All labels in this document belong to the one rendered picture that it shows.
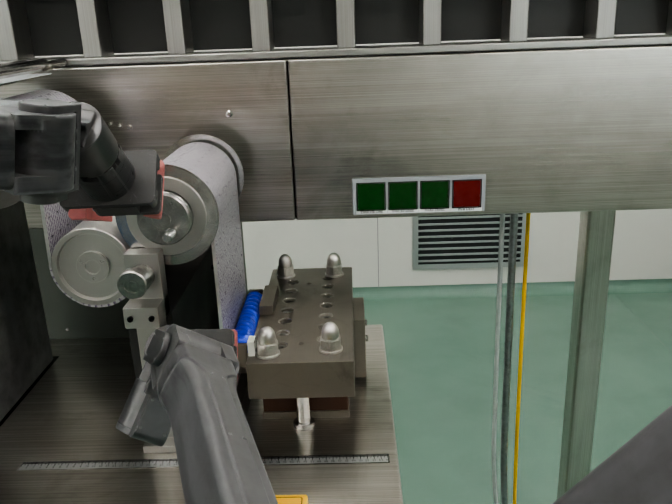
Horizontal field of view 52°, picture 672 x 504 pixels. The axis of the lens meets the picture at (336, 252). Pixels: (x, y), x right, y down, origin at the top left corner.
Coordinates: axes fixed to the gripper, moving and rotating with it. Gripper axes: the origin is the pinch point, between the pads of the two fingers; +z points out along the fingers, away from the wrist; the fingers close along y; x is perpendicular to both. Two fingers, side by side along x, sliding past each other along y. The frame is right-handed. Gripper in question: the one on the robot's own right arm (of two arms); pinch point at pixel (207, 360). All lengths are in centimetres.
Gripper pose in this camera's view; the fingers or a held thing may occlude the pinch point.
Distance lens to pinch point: 97.4
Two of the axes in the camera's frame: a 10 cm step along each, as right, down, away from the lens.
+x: -0.4, -9.8, 2.1
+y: 10.0, -0.5, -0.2
